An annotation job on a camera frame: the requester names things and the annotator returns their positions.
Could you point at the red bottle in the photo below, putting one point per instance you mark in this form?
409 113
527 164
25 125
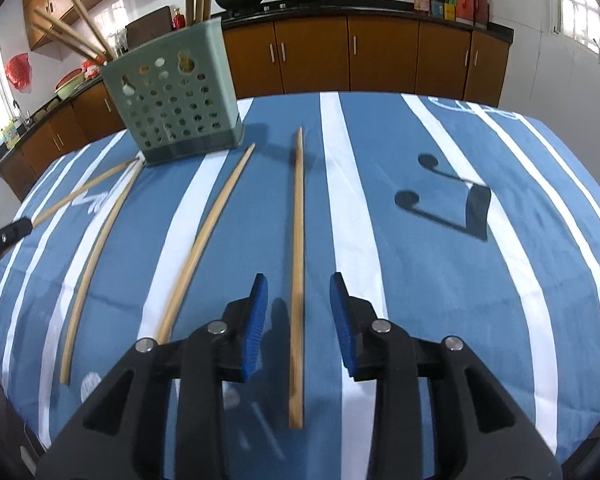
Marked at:
178 19

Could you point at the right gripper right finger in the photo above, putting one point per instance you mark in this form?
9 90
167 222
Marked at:
353 319

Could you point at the black stone countertop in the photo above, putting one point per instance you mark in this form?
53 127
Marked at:
300 11

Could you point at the red plastic bag on wall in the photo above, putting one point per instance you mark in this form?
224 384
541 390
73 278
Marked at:
18 72

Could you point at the green perforated utensil holder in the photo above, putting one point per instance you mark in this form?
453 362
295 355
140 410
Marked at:
176 95

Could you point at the blue white striped tablecloth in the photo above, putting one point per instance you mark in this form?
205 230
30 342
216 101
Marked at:
450 218

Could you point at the green basin with red lid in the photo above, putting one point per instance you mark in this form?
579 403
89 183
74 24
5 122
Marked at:
68 84

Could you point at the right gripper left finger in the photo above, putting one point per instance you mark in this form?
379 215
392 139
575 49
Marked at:
245 318

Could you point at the brown lower kitchen cabinets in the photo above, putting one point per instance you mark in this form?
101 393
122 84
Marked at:
358 51

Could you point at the dark wooden cutting board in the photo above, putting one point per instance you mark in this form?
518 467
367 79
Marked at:
149 27

